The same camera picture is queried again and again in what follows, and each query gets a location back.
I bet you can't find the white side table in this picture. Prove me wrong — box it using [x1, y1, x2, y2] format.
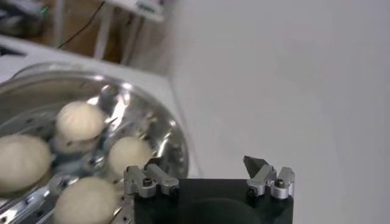
[93, 0, 167, 66]

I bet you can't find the white steamed baozi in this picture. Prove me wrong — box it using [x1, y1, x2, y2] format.
[55, 100, 107, 142]
[53, 176, 119, 224]
[0, 135, 52, 194]
[107, 136, 155, 177]

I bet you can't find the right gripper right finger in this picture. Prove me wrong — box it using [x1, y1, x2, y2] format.
[243, 155, 296, 200]

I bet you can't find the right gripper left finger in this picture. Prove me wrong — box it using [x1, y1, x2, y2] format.
[123, 156, 180, 199]

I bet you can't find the black floor cable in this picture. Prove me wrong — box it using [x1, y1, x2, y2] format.
[57, 0, 106, 49]

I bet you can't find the perforated steel steamer basket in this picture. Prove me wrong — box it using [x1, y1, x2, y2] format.
[0, 71, 190, 224]

